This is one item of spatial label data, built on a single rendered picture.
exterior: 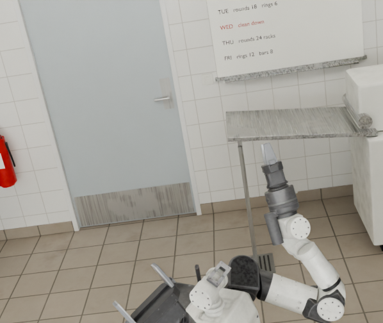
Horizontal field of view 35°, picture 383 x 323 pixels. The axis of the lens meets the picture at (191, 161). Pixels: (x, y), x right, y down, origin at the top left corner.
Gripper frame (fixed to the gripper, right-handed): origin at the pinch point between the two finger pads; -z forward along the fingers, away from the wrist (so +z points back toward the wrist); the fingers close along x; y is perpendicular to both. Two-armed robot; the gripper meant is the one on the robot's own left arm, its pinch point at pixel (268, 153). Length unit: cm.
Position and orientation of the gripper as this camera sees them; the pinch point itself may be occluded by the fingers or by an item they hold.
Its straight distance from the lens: 181.1
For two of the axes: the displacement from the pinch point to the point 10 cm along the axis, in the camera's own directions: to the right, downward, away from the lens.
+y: -9.6, 2.9, 0.5
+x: -0.5, 0.2, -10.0
